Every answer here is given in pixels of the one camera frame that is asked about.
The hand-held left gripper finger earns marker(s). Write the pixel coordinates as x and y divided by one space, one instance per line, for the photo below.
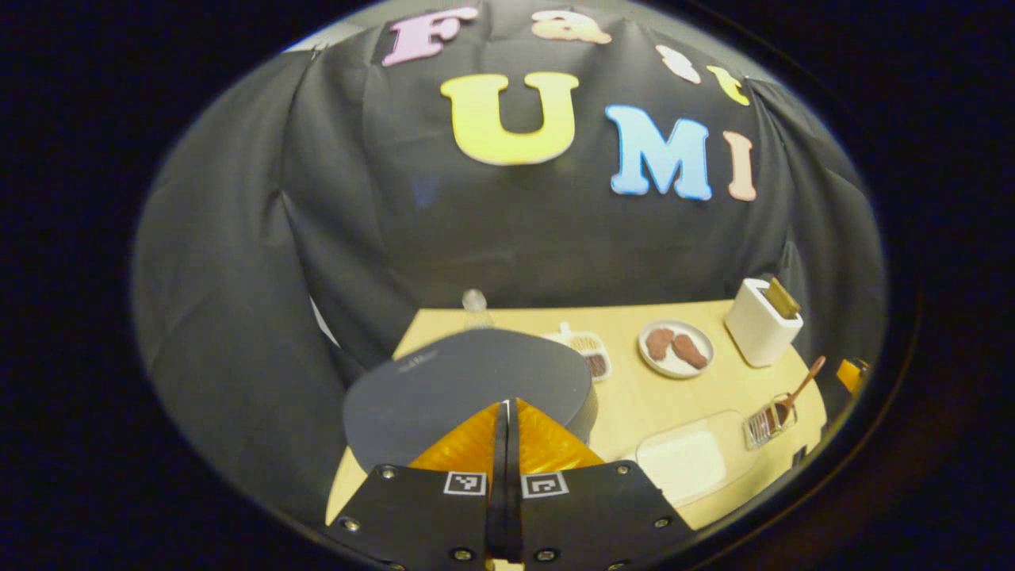
498 507
514 507

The white round plate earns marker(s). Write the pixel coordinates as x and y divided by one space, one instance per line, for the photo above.
674 367

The clear plastic tray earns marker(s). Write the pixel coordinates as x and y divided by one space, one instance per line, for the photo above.
733 444

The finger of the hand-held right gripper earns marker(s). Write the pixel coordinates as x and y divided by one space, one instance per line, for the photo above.
852 374

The brown wooden spoon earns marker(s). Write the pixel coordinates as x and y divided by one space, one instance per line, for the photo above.
805 385

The clear striped chopstick holder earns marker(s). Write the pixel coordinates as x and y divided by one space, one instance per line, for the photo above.
761 428

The white slotted holder box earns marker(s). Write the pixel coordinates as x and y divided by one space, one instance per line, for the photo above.
753 329

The brown meat piece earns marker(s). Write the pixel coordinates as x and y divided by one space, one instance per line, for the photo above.
658 342
690 350

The black backdrop cloth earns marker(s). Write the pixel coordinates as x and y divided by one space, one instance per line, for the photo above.
238 277

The white divided dish with beans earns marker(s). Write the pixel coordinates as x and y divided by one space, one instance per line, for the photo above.
587 345

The grey and cream rice cooker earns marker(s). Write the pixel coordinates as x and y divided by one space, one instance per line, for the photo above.
444 381

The clear bottle with brown cap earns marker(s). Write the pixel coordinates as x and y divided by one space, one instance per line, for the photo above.
476 313

